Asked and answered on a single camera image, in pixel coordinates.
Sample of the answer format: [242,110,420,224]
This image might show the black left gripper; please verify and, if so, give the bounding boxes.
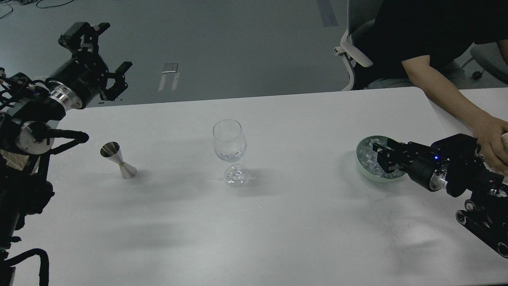
[46,22,133,109]

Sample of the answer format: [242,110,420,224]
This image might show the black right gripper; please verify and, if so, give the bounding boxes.
[371,138,449,192]

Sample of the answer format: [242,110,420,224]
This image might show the clear ice cubes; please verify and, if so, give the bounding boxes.
[357,135,391,178]

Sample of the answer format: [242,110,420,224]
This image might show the steel double jigger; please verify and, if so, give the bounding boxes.
[100,141,137,180]

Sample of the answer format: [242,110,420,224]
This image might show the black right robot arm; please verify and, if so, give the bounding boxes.
[371,133,508,258]

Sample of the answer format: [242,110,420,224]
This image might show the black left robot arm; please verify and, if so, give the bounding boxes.
[0,22,132,286]

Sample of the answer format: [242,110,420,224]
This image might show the clear wine glass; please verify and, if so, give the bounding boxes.
[212,119,250,187]

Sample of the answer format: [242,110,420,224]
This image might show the person's hand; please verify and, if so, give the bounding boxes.
[471,112,508,176]

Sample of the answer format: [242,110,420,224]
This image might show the green bowl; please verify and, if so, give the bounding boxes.
[356,144,406,182]

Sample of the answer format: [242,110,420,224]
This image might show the seated person in black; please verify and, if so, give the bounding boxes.
[353,0,508,131]

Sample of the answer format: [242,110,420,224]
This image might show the beige object at table edge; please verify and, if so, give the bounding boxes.
[501,133,508,153]

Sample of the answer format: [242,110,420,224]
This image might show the beige checkered cushion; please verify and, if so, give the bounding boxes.
[1,150,29,174]

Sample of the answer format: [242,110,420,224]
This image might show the grey office chair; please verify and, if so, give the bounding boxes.
[455,43,508,88]

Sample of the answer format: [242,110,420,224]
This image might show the white office chair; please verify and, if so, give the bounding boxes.
[333,0,383,91]

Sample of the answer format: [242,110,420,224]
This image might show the black floor cable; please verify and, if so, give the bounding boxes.
[0,0,76,18]

